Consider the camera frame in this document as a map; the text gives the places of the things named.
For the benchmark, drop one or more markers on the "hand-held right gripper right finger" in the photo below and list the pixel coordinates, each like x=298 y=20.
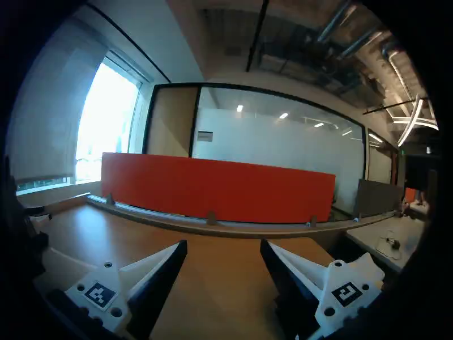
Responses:
x=339 y=279

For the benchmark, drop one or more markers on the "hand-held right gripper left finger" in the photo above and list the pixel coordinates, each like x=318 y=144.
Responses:
x=106 y=279

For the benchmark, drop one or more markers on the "grey desk screen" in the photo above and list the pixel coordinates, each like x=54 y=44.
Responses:
x=378 y=198

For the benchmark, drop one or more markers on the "red desk screen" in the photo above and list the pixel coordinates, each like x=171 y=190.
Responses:
x=216 y=189

